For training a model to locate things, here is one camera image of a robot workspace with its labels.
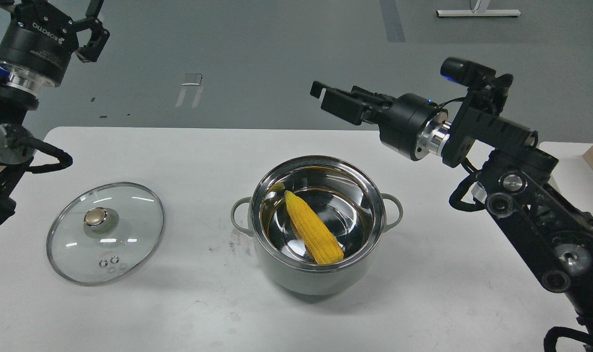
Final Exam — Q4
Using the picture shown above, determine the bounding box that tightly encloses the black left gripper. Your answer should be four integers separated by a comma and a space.
0, 0, 110, 87

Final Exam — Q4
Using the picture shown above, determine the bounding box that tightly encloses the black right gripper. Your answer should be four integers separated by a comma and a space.
309, 81, 448, 161

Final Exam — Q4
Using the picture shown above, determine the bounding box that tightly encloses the yellow corn cob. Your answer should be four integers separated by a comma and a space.
284, 190, 345, 265

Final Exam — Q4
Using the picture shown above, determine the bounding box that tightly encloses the glass pot lid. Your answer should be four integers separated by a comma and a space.
46, 182, 165, 286

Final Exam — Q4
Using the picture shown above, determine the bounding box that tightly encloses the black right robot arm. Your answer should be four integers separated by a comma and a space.
310, 57, 593, 352

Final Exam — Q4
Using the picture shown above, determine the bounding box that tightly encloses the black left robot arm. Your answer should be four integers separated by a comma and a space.
0, 0, 110, 226

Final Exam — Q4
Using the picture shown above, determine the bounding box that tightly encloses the grey steel cooking pot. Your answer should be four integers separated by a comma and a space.
230, 155, 403, 296

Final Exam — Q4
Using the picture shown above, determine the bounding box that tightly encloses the white stand base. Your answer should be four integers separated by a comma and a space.
436, 0, 521, 18

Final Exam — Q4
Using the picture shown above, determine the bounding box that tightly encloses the white side table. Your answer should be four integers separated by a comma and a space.
539, 142, 593, 214

